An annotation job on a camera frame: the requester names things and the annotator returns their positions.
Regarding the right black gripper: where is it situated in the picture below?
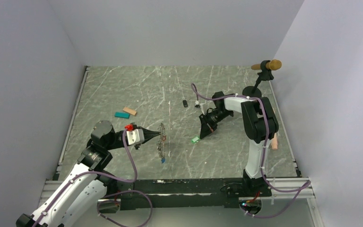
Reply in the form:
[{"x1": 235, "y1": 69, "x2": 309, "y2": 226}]
[{"x1": 199, "y1": 110, "x2": 233, "y2": 140}]

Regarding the green tagged key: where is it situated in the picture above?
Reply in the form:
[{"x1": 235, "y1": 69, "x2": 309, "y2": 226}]
[{"x1": 191, "y1": 136, "x2": 200, "y2": 143}]

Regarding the round metal keyring disc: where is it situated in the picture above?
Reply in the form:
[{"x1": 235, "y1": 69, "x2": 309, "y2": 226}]
[{"x1": 157, "y1": 123, "x2": 166, "y2": 159}]

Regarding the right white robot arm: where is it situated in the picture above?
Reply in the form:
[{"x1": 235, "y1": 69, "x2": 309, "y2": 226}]
[{"x1": 199, "y1": 92, "x2": 279, "y2": 197}]

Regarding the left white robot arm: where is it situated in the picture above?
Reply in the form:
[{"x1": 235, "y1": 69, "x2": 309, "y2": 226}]
[{"x1": 16, "y1": 120, "x2": 166, "y2": 227}]

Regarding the orange key tag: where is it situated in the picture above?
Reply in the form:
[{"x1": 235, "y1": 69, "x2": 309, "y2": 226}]
[{"x1": 123, "y1": 107, "x2": 137, "y2": 116}]

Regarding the teal key tag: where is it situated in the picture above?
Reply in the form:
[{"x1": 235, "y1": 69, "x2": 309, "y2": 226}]
[{"x1": 114, "y1": 112, "x2": 130, "y2": 119}]

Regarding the black microphone stand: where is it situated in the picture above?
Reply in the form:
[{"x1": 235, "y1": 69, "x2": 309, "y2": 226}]
[{"x1": 242, "y1": 68, "x2": 274, "y2": 97}]

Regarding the pink cylindrical object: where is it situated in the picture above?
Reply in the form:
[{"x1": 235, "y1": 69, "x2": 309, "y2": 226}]
[{"x1": 271, "y1": 133, "x2": 278, "y2": 150}]

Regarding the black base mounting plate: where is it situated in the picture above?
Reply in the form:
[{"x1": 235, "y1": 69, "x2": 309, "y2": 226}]
[{"x1": 86, "y1": 178, "x2": 273, "y2": 211}]

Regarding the gold microphone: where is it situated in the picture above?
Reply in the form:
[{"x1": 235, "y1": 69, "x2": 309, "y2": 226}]
[{"x1": 251, "y1": 59, "x2": 282, "y2": 70}]

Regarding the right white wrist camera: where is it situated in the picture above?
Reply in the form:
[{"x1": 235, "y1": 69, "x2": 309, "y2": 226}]
[{"x1": 194, "y1": 100, "x2": 206, "y2": 114}]

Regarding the aluminium frame rail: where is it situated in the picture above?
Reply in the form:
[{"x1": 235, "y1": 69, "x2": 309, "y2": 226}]
[{"x1": 266, "y1": 177, "x2": 315, "y2": 199}]

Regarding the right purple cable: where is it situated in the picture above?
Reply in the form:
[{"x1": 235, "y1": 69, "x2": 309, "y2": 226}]
[{"x1": 190, "y1": 83, "x2": 312, "y2": 219}]

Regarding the purple cable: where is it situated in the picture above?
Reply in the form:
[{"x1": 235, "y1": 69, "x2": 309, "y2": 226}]
[
  {"x1": 190, "y1": 83, "x2": 312, "y2": 219},
  {"x1": 31, "y1": 128, "x2": 138, "y2": 227}
]

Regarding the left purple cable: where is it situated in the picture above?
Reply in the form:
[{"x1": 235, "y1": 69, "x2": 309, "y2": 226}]
[{"x1": 31, "y1": 128, "x2": 138, "y2": 227}]

